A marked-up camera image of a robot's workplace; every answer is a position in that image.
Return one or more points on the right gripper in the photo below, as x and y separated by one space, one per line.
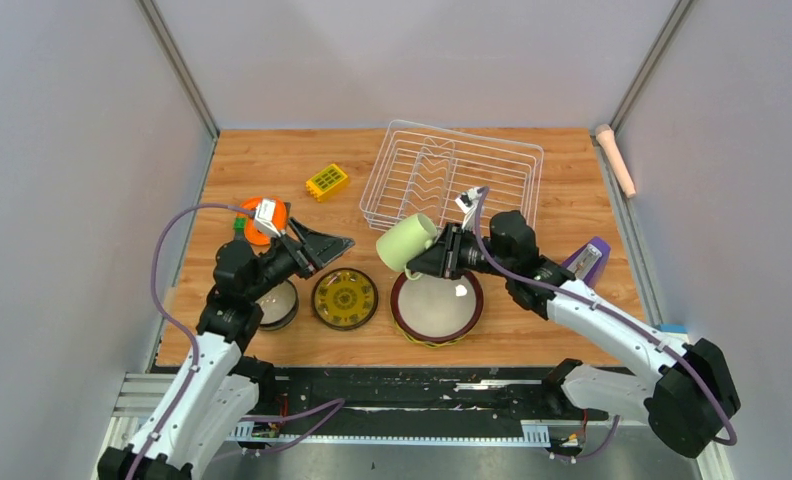
442 259

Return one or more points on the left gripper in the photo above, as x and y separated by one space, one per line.
323 248

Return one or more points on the light green mug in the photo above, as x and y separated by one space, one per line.
404 241

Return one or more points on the brown-rimmed white plate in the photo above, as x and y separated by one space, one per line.
437 309

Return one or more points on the black plate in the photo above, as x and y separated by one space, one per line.
373 311

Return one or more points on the yellow patterned black-rimmed plate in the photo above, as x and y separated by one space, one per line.
345 299

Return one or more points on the dark blue bowl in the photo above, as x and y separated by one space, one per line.
279 306

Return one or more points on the yellow dotted plate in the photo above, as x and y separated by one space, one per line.
427 343

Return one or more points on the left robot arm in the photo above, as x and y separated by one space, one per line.
217 385

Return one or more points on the orange toy on grey base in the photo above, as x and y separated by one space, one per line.
245 227

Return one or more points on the yellow toy brick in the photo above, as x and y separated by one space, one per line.
327 183

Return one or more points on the purple metronome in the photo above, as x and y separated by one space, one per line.
588 263

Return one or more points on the blue and white toy brick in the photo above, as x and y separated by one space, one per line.
673 329

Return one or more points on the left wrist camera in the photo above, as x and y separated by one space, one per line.
270 218

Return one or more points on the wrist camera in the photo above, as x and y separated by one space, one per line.
270 218
470 202

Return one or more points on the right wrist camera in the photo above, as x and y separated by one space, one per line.
470 202

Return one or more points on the white wire dish rack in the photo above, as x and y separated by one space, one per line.
421 168

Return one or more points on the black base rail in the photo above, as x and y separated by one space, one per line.
424 402

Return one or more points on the beige cylinder handle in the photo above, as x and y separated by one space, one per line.
606 138

